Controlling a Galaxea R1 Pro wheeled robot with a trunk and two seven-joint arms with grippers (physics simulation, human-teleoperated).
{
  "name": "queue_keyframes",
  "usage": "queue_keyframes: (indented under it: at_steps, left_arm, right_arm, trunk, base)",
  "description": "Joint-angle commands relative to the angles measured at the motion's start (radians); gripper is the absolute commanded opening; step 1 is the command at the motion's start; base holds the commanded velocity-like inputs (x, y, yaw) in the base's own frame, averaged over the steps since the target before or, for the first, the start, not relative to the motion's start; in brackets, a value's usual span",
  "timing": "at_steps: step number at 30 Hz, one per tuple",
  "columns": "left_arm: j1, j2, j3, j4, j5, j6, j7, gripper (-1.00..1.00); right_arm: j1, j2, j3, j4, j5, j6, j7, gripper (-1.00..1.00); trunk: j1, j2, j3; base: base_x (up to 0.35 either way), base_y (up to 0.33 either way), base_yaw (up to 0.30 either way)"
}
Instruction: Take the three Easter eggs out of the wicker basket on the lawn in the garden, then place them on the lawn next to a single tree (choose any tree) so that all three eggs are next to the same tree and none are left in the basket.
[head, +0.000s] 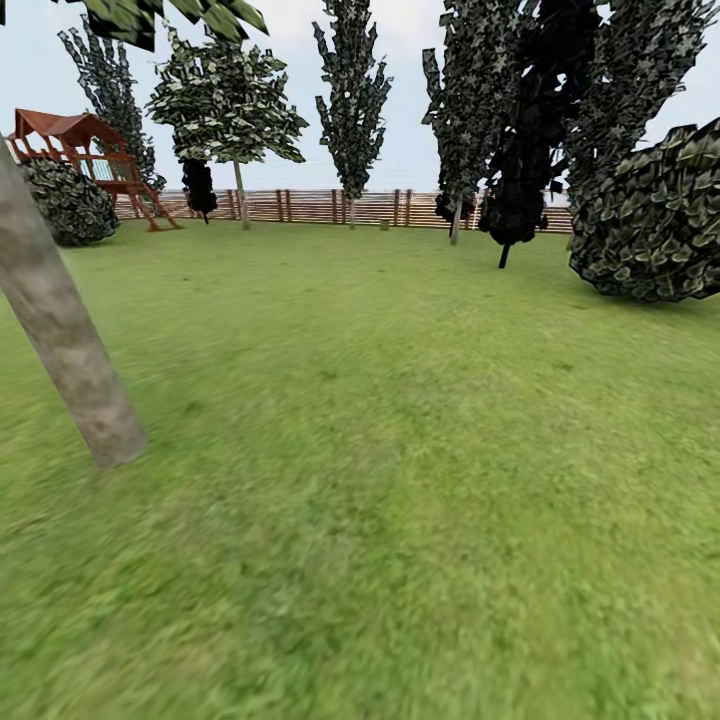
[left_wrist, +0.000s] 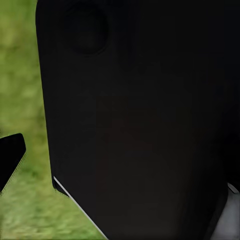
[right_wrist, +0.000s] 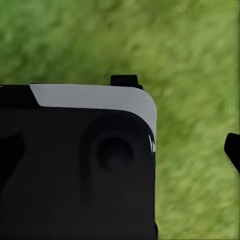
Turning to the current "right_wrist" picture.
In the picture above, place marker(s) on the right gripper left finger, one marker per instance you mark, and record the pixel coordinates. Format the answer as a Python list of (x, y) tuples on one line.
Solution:
[(12, 150)]

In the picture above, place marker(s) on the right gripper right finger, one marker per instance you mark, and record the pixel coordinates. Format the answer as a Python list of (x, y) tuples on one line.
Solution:
[(232, 149)]

